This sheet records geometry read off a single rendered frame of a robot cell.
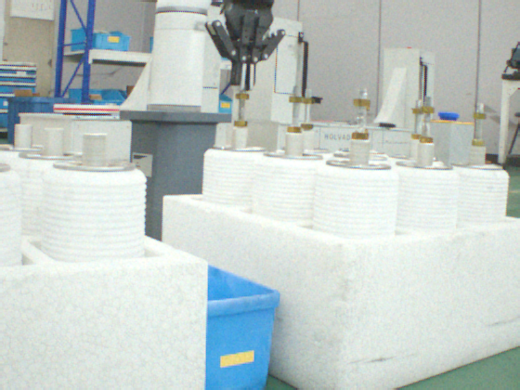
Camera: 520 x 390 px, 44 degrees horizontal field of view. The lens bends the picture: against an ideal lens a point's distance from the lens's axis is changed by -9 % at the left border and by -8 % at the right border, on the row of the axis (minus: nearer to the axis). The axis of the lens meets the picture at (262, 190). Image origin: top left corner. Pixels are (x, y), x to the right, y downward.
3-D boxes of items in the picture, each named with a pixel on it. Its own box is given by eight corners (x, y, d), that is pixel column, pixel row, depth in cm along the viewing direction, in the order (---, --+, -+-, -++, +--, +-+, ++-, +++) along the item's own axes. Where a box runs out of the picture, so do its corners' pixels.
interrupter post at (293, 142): (279, 159, 87) (280, 132, 86) (292, 158, 88) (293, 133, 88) (293, 160, 85) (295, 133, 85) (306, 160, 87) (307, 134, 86)
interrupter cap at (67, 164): (42, 167, 59) (42, 160, 59) (114, 166, 64) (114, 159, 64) (69, 175, 53) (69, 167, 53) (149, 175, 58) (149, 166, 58)
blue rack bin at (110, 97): (65, 111, 589) (67, 88, 586) (100, 111, 615) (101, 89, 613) (92, 112, 553) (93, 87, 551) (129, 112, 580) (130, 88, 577)
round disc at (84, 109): (42, 114, 292) (43, 101, 291) (98, 114, 312) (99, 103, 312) (71, 115, 270) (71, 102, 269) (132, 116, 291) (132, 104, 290)
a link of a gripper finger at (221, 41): (208, 19, 92) (230, 51, 95) (199, 27, 91) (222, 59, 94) (218, 18, 90) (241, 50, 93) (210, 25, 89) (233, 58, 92)
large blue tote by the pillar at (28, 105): (3, 142, 517) (5, 97, 513) (45, 141, 547) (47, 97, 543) (31, 146, 483) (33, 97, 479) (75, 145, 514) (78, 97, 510)
